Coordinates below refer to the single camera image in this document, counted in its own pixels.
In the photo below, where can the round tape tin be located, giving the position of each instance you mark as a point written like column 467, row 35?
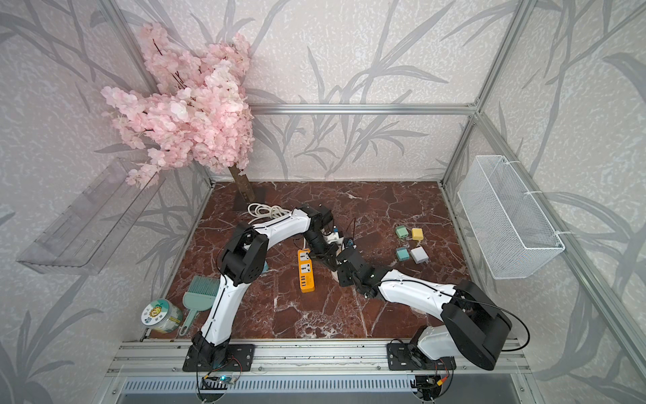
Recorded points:
column 162, row 316

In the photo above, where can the green dustpan brush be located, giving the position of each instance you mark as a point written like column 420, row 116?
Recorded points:
column 199, row 297

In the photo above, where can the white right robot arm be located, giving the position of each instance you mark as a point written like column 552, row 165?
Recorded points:
column 473, row 327

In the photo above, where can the white wire mesh basket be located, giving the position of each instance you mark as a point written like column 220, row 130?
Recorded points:
column 514, row 234

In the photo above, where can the pink cherry blossom tree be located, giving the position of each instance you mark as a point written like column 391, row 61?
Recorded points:
column 199, row 113

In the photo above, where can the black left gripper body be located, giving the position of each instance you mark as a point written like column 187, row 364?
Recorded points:
column 321, row 250

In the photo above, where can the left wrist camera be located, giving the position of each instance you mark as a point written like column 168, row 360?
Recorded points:
column 335, row 237

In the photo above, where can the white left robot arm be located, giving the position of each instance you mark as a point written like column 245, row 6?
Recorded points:
column 302, row 218

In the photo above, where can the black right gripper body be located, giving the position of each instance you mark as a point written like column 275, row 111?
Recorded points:
column 344, row 281

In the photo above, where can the white charger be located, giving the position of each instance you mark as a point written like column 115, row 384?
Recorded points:
column 419, row 255

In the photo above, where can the yellow plug adapter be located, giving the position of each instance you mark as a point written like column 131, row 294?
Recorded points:
column 417, row 235

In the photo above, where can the clear acrylic wall shelf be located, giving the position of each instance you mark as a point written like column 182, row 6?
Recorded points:
column 85, row 236

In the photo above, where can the green plug adapter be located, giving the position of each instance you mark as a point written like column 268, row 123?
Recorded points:
column 402, row 232

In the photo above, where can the teal plug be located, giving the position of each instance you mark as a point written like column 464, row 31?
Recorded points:
column 402, row 254

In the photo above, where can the orange power strip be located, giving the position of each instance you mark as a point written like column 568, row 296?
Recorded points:
column 306, row 276

